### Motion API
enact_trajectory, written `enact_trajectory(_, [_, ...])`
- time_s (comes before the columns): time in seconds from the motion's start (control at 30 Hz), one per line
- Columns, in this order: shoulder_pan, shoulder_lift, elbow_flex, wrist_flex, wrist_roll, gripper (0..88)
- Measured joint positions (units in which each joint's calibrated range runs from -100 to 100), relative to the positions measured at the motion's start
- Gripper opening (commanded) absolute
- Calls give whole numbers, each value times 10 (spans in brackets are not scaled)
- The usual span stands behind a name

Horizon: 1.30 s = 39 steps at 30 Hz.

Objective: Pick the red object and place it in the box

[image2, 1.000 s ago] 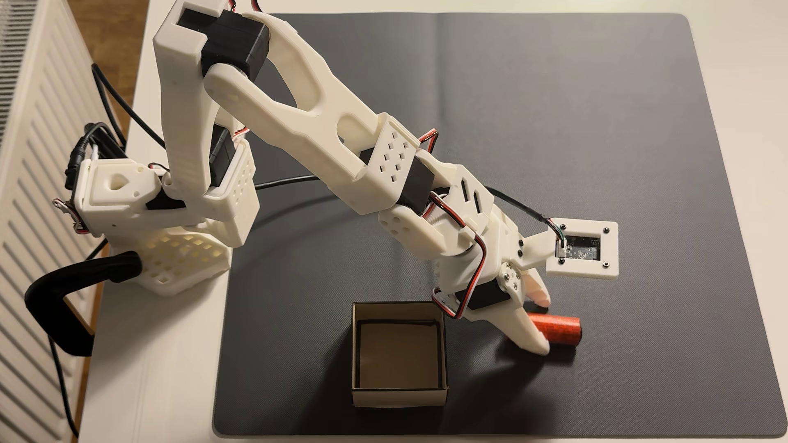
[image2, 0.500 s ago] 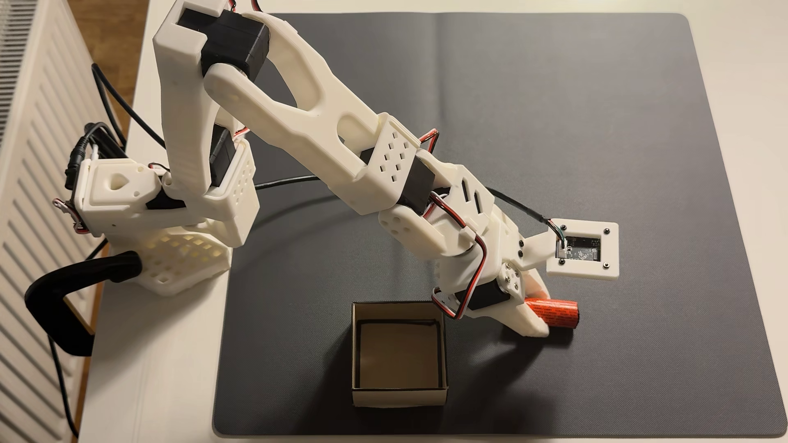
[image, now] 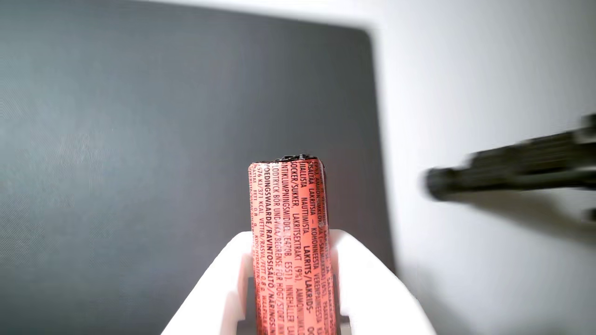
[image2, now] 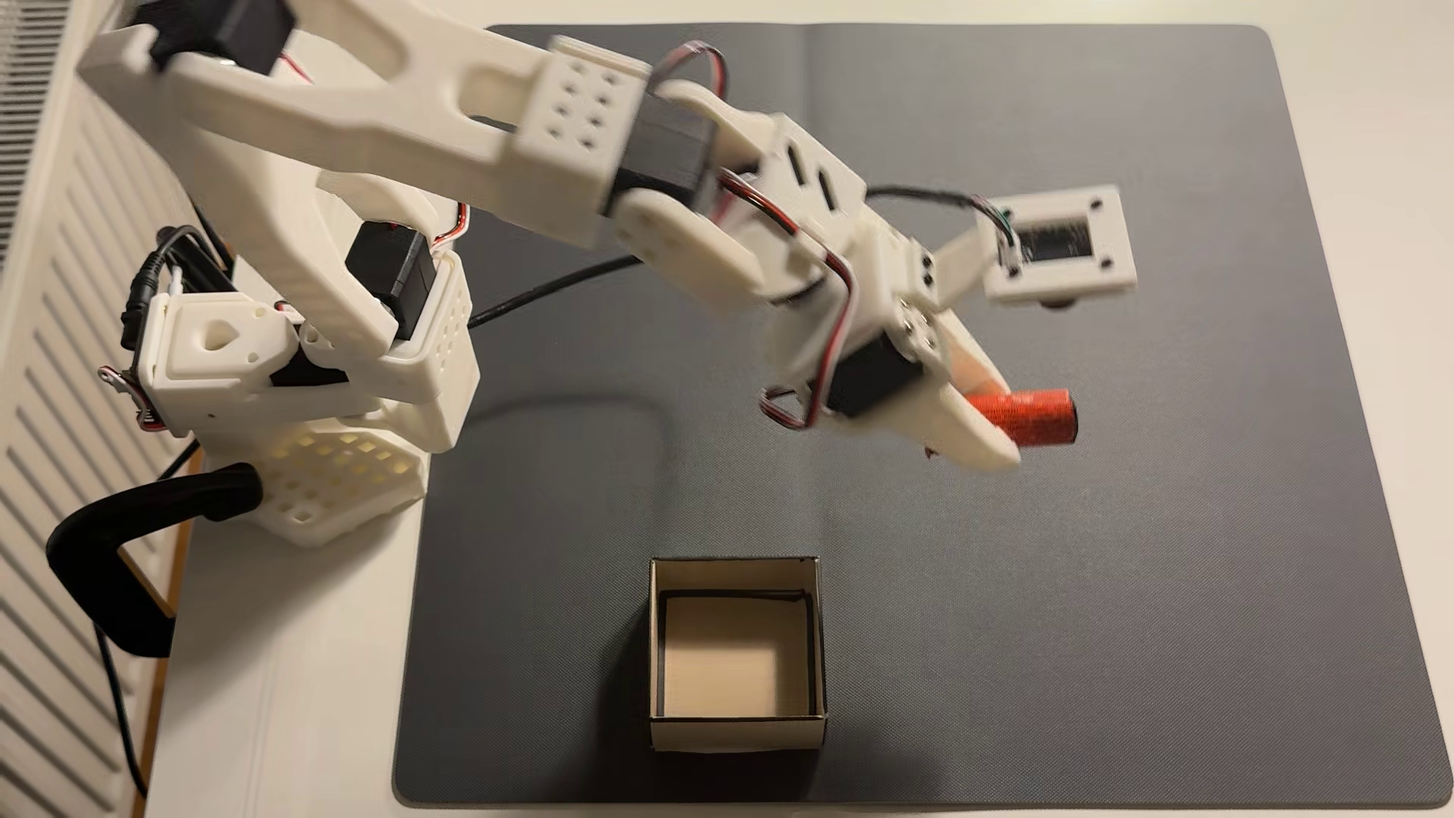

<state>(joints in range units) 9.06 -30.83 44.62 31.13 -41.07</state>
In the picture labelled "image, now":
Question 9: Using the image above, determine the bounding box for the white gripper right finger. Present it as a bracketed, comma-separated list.
[328, 228, 436, 335]

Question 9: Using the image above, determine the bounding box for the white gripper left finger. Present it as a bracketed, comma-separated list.
[161, 231, 255, 335]

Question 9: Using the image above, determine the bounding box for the red candy roll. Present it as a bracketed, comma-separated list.
[248, 154, 339, 335]

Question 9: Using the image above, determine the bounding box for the grey textured mat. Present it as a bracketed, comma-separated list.
[0, 0, 397, 335]

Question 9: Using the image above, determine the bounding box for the black tripod leg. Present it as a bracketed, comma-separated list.
[424, 113, 596, 223]

